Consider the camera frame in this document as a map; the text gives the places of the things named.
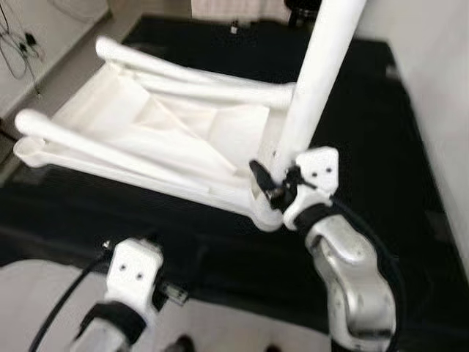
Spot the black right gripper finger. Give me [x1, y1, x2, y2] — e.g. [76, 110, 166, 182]
[251, 161, 273, 197]

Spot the grey robot left leg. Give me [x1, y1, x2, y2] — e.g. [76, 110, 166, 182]
[163, 334, 197, 352]

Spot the white plastic table top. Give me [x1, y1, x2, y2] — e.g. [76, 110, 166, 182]
[13, 55, 309, 232]

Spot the black table cloth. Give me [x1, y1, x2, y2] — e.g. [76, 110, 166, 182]
[0, 15, 462, 352]

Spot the pale checked cloth table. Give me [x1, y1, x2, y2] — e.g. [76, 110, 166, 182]
[192, 0, 290, 21]

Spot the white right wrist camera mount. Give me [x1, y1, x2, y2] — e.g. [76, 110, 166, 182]
[282, 147, 340, 230]

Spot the black wall cable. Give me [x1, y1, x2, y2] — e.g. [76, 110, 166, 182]
[0, 0, 46, 96]

